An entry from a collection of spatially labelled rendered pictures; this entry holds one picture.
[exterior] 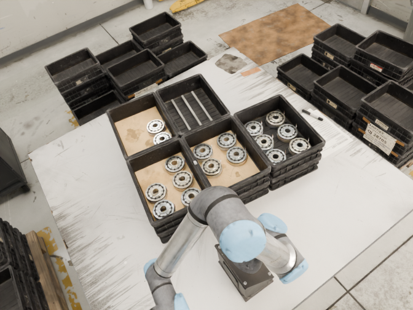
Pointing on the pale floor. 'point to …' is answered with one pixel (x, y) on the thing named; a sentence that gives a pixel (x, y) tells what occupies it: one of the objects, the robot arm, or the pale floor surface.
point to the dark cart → (10, 167)
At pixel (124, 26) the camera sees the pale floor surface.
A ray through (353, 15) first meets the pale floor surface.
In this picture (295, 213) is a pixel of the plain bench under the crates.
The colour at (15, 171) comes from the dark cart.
